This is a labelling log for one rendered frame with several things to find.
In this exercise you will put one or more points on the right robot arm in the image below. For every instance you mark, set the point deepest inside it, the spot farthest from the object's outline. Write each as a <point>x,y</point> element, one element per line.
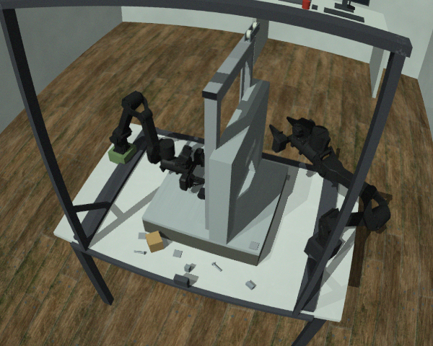
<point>332,169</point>

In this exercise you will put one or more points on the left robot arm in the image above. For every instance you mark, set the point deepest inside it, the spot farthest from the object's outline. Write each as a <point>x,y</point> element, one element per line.
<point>154,152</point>

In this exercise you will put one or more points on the dark grey metal frame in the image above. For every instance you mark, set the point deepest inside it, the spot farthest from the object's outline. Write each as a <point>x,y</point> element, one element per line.
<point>399,46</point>

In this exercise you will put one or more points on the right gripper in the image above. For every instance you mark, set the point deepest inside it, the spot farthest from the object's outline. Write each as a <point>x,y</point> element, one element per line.
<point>280,140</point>

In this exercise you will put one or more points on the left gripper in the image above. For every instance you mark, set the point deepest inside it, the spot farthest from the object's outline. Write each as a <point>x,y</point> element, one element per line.
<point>188,180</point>

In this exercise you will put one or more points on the tan cardboard box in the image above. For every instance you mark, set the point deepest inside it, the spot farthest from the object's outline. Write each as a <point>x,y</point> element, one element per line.
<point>154,241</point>

